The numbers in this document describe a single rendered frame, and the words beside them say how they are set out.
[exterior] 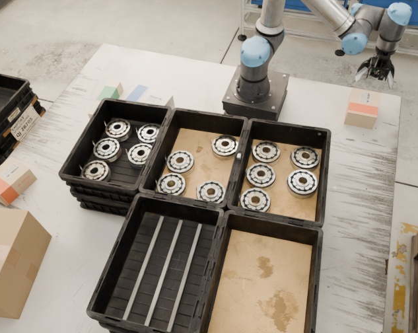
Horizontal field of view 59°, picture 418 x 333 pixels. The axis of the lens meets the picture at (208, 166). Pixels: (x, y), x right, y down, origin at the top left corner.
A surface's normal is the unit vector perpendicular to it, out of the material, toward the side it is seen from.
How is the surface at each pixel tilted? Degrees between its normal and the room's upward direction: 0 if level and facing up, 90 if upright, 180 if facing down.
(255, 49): 9
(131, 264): 0
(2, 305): 90
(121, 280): 0
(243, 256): 0
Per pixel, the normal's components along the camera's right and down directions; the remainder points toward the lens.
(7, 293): 0.99, 0.06
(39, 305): -0.06, -0.59
